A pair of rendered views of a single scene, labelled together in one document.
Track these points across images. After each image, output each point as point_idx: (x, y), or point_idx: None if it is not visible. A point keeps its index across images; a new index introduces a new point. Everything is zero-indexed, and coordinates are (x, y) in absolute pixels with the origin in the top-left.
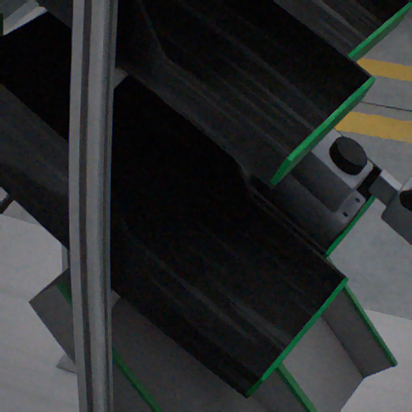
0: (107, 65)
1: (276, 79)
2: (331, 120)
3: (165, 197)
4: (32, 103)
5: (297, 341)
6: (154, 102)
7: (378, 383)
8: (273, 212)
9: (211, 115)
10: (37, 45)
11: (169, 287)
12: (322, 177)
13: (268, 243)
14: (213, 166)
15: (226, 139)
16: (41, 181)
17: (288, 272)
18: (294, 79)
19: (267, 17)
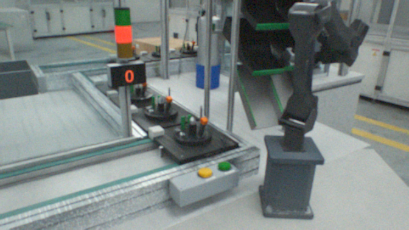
0: (237, 10)
1: (270, 22)
2: (272, 24)
3: (258, 52)
4: (241, 34)
5: (265, 70)
6: (262, 37)
7: (323, 138)
8: (277, 59)
9: (250, 19)
10: (244, 24)
11: (249, 60)
12: (288, 53)
13: (273, 62)
14: (268, 48)
15: (251, 23)
16: None
17: (274, 67)
18: (274, 23)
19: (276, 14)
